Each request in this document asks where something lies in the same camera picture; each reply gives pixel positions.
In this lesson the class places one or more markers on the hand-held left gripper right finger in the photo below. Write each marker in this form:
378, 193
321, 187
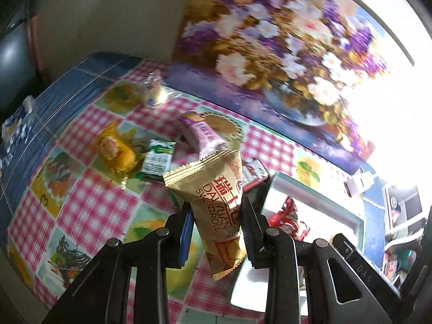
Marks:
250, 233

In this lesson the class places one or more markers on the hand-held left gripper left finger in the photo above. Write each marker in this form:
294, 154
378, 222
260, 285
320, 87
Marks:
185, 239

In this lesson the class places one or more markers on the large red snack packet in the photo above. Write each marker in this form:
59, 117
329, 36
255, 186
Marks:
287, 219

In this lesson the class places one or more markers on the tan swiss roll packet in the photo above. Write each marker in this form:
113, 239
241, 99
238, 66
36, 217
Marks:
219, 209

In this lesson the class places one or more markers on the white tray with teal rim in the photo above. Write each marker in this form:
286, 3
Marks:
324, 209

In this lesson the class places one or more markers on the clear packet with white bun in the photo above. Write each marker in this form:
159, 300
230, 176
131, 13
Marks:
153, 92

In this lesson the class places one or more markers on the colourful printed packet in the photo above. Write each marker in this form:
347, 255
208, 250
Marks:
398, 263

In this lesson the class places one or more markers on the small dark red snack packet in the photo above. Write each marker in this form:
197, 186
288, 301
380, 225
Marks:
254, 173

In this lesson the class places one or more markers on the white printed box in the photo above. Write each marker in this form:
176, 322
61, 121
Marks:
401, 209

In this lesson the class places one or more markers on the green and white snack packet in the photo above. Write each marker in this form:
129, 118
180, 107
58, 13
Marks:
158, 158

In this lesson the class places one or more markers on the white charger plug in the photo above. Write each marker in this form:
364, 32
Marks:
362, 180

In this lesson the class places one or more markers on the pink checked printed tablecloth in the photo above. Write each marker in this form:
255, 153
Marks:
94, 202

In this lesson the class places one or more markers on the purple snack packet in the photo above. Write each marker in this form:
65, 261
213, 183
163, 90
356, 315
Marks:
206, 136

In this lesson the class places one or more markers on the yellow snack packet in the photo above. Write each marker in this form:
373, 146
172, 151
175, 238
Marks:
116, 152

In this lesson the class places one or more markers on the blue plaid sheet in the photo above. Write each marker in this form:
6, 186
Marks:
67, 87

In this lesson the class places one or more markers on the flower painting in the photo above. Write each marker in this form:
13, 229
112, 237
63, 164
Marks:
270, 40

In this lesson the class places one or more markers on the blue and white tissue pack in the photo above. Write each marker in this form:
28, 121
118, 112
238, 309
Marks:
17, 121

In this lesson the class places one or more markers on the dark monitor screen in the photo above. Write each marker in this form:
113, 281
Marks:
13, 60

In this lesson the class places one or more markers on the brown wooden post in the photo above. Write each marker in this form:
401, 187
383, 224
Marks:
35, 50

